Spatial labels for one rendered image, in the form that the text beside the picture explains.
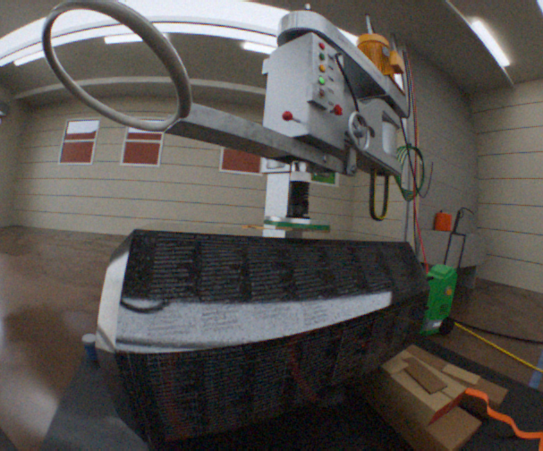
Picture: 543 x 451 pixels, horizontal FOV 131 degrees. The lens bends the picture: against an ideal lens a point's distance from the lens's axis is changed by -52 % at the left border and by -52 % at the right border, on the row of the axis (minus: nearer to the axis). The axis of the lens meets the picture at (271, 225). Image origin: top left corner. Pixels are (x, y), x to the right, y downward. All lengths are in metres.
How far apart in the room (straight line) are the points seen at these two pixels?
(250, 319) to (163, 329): 0.20
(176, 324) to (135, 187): 6.59
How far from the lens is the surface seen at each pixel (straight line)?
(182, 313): 0.57
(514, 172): 5.44
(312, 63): 0.83
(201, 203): 6.87
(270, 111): 0.89
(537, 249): 5.20
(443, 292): 2.16
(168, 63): 0.44
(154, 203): 6.94
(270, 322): 0.59
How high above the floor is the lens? 0.89
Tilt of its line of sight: 3 degrees down
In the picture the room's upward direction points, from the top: 5 degrees clockwise
